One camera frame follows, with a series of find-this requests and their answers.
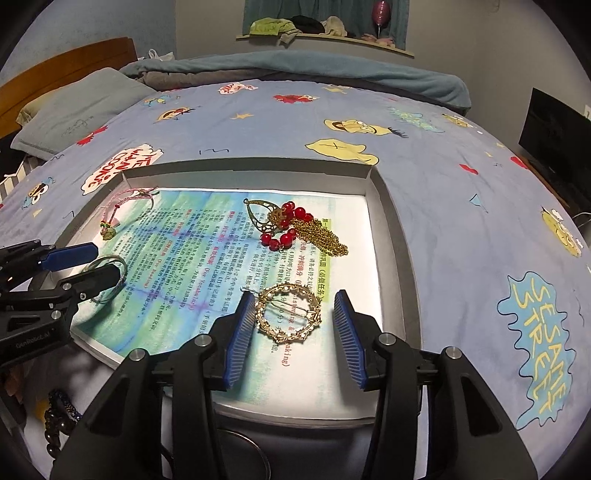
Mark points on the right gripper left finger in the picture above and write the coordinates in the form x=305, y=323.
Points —
x=119, y=435

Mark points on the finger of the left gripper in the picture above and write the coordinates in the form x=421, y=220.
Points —
x=71, y=291
x=50, y=258

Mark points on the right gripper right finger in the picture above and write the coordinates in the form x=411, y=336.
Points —
x=470, y=435

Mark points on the blue green printed paper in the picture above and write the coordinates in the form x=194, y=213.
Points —
x=190, y=254

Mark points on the grey green pillow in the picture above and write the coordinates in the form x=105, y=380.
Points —
x=60, y=118

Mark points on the grey shallow cardboard tray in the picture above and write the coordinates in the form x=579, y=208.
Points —
x=398, y=295

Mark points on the blue cartoon bed sheet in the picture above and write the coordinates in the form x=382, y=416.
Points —
x=500, y=269

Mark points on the wooden headboard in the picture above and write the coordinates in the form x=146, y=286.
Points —
x=59, y=71

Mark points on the teal folded blanket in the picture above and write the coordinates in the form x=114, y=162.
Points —
x=436, y=88

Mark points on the black flat monitor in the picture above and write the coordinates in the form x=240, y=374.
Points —
x=557, y=139

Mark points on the green cloth on sill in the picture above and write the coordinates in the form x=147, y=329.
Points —
x=282, y=29

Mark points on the black cloth on sill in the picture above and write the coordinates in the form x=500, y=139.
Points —
x=308, y=25

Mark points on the beige cloth on sill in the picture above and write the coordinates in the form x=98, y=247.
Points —
x=334, y=27

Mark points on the wooden window sill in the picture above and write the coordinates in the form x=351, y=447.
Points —
x=334, y=39

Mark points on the teal window curtain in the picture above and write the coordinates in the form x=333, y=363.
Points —
x=357, y=15

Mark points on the pink balloon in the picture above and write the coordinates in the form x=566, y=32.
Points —
x=381, y=16

